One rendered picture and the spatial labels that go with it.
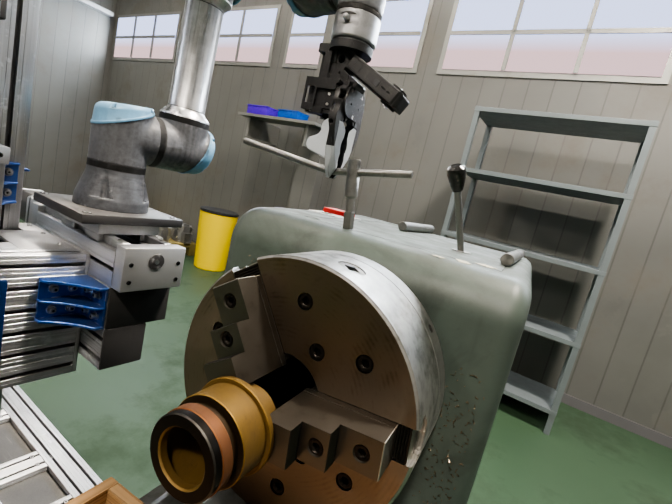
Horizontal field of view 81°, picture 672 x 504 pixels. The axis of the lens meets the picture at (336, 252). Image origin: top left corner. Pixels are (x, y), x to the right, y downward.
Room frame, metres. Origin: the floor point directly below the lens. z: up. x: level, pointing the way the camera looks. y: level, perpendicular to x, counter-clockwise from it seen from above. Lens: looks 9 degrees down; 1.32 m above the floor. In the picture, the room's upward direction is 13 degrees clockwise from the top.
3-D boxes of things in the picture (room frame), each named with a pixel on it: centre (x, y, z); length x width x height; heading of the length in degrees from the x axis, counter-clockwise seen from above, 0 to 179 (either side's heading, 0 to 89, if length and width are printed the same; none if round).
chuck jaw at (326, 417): (0.35, -0.05, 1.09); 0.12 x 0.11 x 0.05; 65
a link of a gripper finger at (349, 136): (0.70, 0.05, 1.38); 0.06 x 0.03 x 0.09; 65
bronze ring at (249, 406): (0.32, 0.06, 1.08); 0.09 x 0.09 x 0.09; 65
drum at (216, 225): (4.76, 1.50, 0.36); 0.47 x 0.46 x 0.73; 59
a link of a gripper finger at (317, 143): (0.67, 0.06, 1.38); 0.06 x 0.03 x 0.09; 65
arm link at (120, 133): (0.88, 0.52, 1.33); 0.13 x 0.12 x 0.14; 142
